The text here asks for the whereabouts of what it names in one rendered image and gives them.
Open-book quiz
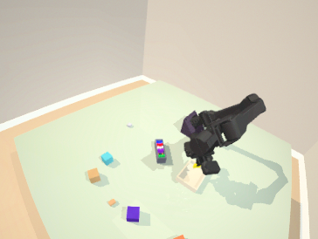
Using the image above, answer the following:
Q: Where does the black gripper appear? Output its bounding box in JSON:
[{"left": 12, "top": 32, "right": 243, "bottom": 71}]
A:
[{"left": 190, "top": 133, "right": 221, "bottom": 175}]

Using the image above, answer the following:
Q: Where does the white square tray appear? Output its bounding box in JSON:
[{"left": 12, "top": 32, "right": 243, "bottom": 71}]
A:
[{"left": 176, "top": 159, "right": 205, "bottom": 193}]

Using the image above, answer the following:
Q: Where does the tan cube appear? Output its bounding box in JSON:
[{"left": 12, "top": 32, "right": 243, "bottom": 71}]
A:
[{"left": 87, "top": 168, "right": 101, "bottom": 183}]

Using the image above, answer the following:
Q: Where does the teal cube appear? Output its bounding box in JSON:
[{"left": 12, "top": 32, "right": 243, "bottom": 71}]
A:
[{"left": 101, "top": 151, "right": 113, "bottom": 165}]

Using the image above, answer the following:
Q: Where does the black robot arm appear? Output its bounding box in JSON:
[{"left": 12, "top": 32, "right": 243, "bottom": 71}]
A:
[{"left": 183, "top": 93, "right": 266, "bottom": 159}]

